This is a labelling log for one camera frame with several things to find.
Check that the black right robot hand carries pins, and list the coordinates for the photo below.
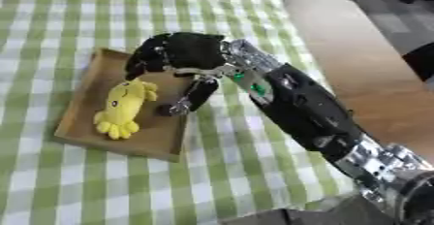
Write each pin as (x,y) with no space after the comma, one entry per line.
(189,51)

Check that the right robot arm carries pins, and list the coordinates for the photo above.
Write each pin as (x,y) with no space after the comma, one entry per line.
(305,109)

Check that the tan cardboard box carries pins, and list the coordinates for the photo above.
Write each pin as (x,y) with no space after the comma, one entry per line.
(164,128)

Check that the yellow soft toy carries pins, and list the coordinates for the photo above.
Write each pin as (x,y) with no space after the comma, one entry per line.
(121,107)

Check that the black chair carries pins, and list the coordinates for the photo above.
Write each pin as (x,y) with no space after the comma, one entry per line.
(421,60)

